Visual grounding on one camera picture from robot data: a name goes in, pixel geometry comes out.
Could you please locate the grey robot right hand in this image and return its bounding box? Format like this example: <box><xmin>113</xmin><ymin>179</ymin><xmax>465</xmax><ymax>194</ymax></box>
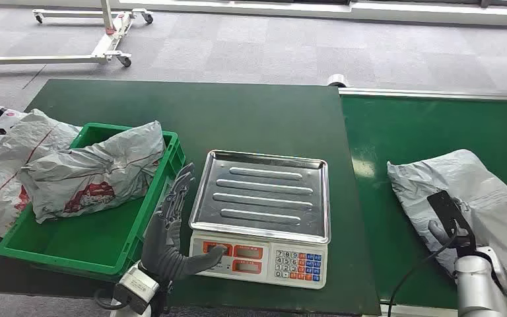
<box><xmin>426</xmin><ymin>190</ymin><xmax>477</xmax><ymax>259</ymax></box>

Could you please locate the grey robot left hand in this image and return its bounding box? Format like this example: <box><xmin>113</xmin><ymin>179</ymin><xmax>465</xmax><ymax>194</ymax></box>
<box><xmin>139</xmin><ymin>162</ymin><xmax>228</xmax><ymax>285</ymax></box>

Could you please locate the plain grey plastic mailer package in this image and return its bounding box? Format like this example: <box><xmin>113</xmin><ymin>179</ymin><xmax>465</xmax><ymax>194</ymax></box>
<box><xmin>386</xmin><ymin>149</ymin><xmax>507</xmax><ymax>277</ymax></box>

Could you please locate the grey package with red print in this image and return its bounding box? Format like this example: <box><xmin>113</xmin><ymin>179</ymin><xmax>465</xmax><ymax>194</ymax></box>
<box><xmin>17</xmin><ymin>120</ymin><xmax>167</xmax><ymax>225</ymax></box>

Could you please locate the grey package with red stripe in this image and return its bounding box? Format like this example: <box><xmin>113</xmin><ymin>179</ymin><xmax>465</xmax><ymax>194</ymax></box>
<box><xmin>0</xmin><ymin>108</ymin><xmax>83</xmax><ymax>238</ymax></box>

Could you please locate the green plastic crate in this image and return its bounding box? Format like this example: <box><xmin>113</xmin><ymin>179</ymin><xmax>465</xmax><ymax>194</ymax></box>
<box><xmin>0</xmin><ymin>122</ymin><xmax>187</xmax><ymax>282</ymax></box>

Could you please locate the white scale with steel tray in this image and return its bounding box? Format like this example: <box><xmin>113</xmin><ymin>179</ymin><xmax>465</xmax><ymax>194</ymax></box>
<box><xmin>188</xmin><ymin>149</ymin><xmax>331</xmax><ymax>291</ymax></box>

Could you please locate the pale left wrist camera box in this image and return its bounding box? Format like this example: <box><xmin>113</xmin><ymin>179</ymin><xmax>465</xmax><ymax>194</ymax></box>
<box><xmin>112</xmin><ymin>262</ymin><xmax>161</xmax><ymax>315</ymax></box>

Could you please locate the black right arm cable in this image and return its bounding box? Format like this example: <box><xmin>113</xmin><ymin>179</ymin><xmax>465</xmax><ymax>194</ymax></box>
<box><xmin>386</xmin><ymin>225</ymin><xmax>461</xmax><ymax>317</ymax></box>

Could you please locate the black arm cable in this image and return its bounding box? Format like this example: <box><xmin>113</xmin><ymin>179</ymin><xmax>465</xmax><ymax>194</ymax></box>
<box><xmin>386</xmin><ymin>225</ymin><xmax>461</xmax><ymax>317</ymax></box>
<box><xmin>94</xmin><ymin>289</ymin><xmax>125</xmax><ymax>312</ymax></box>

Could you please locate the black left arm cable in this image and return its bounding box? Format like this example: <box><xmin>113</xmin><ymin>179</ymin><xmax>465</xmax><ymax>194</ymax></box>
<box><xmin>94</xmin><ymin>289</ymin><xmax>125</xmax><ymax>312</ymax></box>

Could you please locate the white wheeled metal frame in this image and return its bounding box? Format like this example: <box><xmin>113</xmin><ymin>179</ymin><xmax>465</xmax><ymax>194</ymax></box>
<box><xmin>0</xmin><ymin>0</ymin><xmax>154</xmax><ymax>72</ymax></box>

